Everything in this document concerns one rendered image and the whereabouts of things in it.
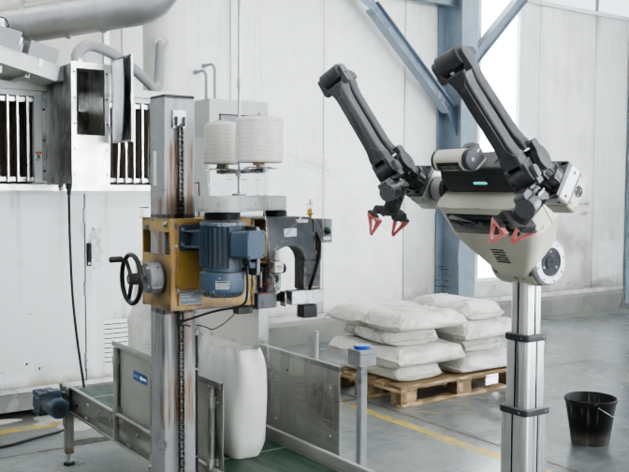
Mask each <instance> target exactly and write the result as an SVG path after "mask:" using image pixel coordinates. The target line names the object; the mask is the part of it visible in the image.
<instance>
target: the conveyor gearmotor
mask: <svg viewBox="0 0 629 472"><path fill-rule="evenodd" d="M58 385H59V389H57V388H56V389H53V388H43V389H36V390H33V412H34V413H35V414H37V415H38V416H39V417H40V416H47V415H50V416H52V417H53V418H55V419H57V420H59V419H62V418H63V417H65V416H66V415H67V413H69V401H68V398H67V396H66V395H64V394H62V392H64V393H66V394H67V395H68V396H69V387H68V386H66V385H64V384H63V383H60V382H59V383H58ZM61 396H62V397H63V399H62V398H61Z"/></svg>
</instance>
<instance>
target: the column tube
mask: <svg viewBox="0 0 629 472"><path fill-rule="evenodd" d="M172 110H178V111H186V129H184V130H183V153H184V155H183V159H184V164H183V167H184V175H183V177H184V184H183V186H184V193H183V195H184V203H183V204H184V212H183V213H184V218H195V100H194V99H192V98H178V97H165V96H163V97H159V98H154V99H151V100H150V156H151V219H164V220H170V219H176V218H178V136H177V131H178V128H172ZM153 151H156V185H154V159H153ZM151 253H156V254H161V255H169V232H162V231H152V230H151ZM178 315H179V313H178V311H174V312H170V311H169V310H167V309H164V308H160V307H156V306H153V305H151V341H152V472H179V411H178V406H179V403H178V397H179V394H178V388H179V385H178V379H179V377H178V370H179V367H178V360H179V359H178V351H179V349H178V342H179V340H178V324H179V322H178ZM184 323H185V324H189V325H190V326H191V327H187V326H184V463H185V466H184V470H185V472H196V341H195V319H191V320H188V321H185V322H184Z"/></svg>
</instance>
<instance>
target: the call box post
mask: <svg viewBox="0 0 629 472"><path fill-rule="evenodd" d="M366 456H367V366H365V367H357V453H356V464H358V465H362V466H364V467H366Z"/></svg>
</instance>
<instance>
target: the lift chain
mask: <svg viewBox="0 0 629 472"><path fill-rule="evenodd" d="M180 133H182V134H180ZM177 136H178V218H180V216H181V217H182V218H184V213H183V212H184V204H183V203H184V195H183V193H184V186H183V184H184V177H183V175H184V167H183V164H184V159H183V155H184V153H183V125H178V131H177ZM180 142H181V143H180ZM180 152H181V153H180ZM180 161H182V162H180ZM180 170H181V171H180ZM181 175H182V176H181ZM180 179H182V180H181V181H180ZM181 184H182V185H181ZM180 188H181V189H182V190H180ZM181 193H182V194H181ZM180 198H182V199H180ZM181 203H182V204H181ZM180 207H182V208H181V209H180ZM181 212H182V213H181ZM178 313H179V315H178V322H179V324H178V340H179V342H178V349H179V351H178V359H179V360H178V367H179V370H178V377H179V379H178V385H179V388H178V394H179V397H178V403H179V406H178V411H179V472H185V470H184V466H185V463H184V325H182V324H181V321H182V320H184V314H183V313H184V311H178ZM181 313H182V314H181ZM181 317H182V319H181ZM181 327H182V328H181ZM181 336H182V337H181ZM181 340H182V341H181ZM181 345H183V346H182V347H181ZM181 350H182V351H181ZM181 354H182V356H181ZM181 359H182V360H181ZM181 363H182V364H181ZM181 368H182V369H181ZM181 372H183V373H182V374H181ZM181 377H182V378H181ZM181 381H182V383H181ZM181 386H182V387H181ZM182 399H183V400H182ZM181 400H182V401H181ZM181 404H182V405H181ZM181 408H182V409H183V410H181ZM181 418H182V419H181ZM181 427H183V428H181ZM181 435H182V436H183V437H181ZM181 445H182V446H181ZM181 453H182V454H183V455H181ZM181 463H182V464H181Z"/></svg>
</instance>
